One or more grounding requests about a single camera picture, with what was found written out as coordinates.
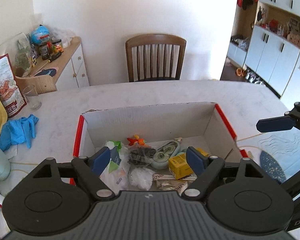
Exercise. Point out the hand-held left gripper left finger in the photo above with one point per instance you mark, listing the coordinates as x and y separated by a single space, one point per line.
101 160

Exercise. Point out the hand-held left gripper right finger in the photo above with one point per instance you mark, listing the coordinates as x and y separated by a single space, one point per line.
195 158

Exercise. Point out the small yellow box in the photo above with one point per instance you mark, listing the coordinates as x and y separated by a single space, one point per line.
180 166

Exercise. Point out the white green plastic packet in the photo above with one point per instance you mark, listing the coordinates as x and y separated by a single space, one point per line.
118 177

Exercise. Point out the green white round trinket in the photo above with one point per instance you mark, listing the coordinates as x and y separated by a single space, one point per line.
161 158

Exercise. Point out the red orange toy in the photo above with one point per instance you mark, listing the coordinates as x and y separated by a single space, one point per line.
135 140

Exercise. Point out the silver foil packet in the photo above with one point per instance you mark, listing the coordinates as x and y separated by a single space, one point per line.
166 185

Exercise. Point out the dark packet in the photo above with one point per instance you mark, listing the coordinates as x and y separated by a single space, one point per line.
141 156

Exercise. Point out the white plastic bag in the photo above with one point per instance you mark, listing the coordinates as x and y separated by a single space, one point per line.
141 177

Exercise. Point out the red white cardboard box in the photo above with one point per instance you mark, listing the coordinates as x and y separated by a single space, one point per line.
152 120

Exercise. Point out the row of shoes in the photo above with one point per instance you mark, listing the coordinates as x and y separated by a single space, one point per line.
252 76

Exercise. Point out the blue cloth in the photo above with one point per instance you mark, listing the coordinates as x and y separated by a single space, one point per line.
17 130

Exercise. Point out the grey bags in niche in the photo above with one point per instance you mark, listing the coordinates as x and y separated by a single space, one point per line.
240 42

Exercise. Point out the wooden toy house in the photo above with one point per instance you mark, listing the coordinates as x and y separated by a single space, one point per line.
296 37

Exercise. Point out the clear drinking glass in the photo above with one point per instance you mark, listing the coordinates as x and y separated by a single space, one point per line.
32 100

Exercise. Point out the curved light wood piece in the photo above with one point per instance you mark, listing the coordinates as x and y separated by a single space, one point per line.
43 85

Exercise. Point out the white wooden sideboard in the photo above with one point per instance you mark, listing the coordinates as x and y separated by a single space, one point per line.
75 65

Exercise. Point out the red pot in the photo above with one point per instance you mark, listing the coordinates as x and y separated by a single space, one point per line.
273 23

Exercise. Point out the dark blue mouse pad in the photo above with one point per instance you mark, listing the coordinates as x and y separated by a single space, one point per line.
46 72

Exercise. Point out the red white snack bag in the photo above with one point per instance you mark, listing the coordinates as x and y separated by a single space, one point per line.
7 87

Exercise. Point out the orange label jar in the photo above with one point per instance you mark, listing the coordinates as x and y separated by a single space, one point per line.
57 47

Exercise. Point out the dark jar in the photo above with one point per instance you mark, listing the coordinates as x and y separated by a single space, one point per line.
45 52

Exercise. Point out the black hanging bag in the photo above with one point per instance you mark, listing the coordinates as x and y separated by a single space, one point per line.
247 2

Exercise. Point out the wooden slat-back chair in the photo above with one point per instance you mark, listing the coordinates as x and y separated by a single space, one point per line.
155 38

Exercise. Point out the clear crumpled plastic bags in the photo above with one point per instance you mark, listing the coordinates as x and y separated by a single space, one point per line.
65 36

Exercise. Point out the large clear bag green contents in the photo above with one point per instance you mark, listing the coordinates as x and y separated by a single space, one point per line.
23 52

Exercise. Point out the blue globe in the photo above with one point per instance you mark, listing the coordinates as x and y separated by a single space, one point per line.
40 35

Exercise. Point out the white wooden wall cabinet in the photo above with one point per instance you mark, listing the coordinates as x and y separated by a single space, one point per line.
270 62

